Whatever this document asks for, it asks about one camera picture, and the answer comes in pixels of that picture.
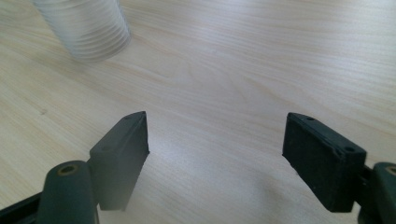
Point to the stack of clear plastic cups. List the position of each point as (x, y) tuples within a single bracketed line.
[(87, 28)]

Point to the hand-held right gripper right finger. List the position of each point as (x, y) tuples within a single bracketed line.
[(323, 168)]

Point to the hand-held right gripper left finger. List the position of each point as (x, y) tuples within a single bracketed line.
[(120, 161)]

